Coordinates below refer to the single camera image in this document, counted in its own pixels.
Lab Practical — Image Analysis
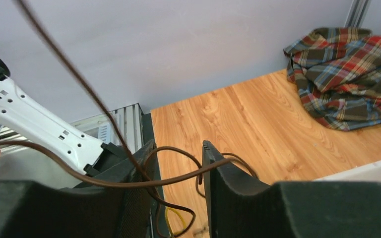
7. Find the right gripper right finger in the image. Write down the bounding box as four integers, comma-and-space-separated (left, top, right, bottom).
202, 140, 381, 238

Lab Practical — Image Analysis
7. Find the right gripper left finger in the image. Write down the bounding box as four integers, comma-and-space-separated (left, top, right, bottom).
0, 147, 153, 238

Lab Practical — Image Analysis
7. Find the brown cable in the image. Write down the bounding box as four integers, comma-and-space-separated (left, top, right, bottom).
0, 0, 258, 238

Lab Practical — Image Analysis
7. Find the yellow cable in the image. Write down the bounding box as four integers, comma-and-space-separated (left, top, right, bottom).
164, 207, 188, 238

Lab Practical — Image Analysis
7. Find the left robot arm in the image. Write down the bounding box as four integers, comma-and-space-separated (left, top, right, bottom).
0, 59, 125, 176

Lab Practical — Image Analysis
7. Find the white plastic bin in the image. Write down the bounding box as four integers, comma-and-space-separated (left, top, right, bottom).
315, 160, 381, 182

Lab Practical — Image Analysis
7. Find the plaid cloth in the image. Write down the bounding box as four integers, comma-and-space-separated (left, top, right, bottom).
283, 27, 381, 131

